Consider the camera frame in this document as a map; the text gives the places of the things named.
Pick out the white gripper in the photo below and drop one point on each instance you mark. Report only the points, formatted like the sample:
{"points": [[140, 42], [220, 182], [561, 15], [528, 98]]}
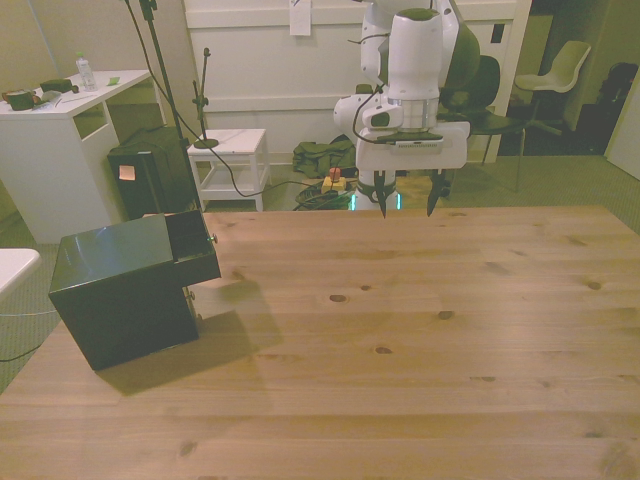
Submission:
{"points": [[415, 157]]}

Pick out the black drawer with knob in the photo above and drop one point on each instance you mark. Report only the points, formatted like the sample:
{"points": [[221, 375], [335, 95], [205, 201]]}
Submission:
{"points": [[199, 267]]}

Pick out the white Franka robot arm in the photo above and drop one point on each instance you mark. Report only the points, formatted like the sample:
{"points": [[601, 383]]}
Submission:
{"points": [[415, 60]]}

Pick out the black drawer cabinet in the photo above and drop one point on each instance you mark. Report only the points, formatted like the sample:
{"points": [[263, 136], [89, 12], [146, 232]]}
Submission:
{"points": [[120, 290]]}

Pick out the yellow emergency stop button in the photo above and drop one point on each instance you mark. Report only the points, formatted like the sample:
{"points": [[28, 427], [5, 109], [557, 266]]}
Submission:
{"points": [[334, 181]]}

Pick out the green cloth bag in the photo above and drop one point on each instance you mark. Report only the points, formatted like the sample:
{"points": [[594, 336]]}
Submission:
{"points": [[320, 155]]}

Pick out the black plastic chair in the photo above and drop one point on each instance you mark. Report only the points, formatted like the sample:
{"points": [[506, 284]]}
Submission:
{"points": [[492, 122]]}

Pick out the small white side table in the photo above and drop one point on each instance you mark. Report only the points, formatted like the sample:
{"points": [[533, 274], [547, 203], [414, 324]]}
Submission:
{"points": [[235, 140]]}

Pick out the white plastic chair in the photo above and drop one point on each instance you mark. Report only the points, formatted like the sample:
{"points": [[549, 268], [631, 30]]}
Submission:
{"points": [[555, 75]]}

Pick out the white paper sheet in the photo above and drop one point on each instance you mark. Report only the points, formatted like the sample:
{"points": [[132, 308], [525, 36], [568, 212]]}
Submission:
{"points": [[300, 17]]}

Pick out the black microphone stand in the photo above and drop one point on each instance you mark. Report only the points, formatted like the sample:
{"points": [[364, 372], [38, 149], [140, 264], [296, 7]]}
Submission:
{"points": [[204, 100]]}

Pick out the black computer tower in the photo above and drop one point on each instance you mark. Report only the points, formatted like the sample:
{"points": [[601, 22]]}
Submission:
{"points": [[150, 175]]}

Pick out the orange sticky note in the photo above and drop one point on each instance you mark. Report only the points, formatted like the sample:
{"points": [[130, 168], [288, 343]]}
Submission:
{"points": [[127, 173]]}

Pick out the green sticky note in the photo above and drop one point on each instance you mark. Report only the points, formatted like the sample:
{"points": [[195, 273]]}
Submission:
{"points": [[113, 80]]}

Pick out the clear plastic bottle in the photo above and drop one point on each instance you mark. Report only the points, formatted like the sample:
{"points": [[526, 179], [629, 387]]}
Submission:
{"points": [[86, 72]]}

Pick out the white desk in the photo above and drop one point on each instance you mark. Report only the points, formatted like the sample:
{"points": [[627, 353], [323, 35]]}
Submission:
{"points": [[45, 150]]}

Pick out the dark object on desk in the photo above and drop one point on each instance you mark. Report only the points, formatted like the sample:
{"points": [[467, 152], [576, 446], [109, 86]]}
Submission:
{"points": [[55, 85]]}

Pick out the black tape roll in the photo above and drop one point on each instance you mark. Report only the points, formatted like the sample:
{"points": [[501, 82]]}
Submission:
{"points": [[20, 100]]}

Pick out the black wall switch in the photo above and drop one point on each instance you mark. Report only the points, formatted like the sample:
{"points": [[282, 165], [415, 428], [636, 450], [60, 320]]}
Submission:
{"points": [[498, 33]]}

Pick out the black camera stand pole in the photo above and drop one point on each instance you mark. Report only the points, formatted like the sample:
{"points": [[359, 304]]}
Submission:
{"points": [[162, 70]]}

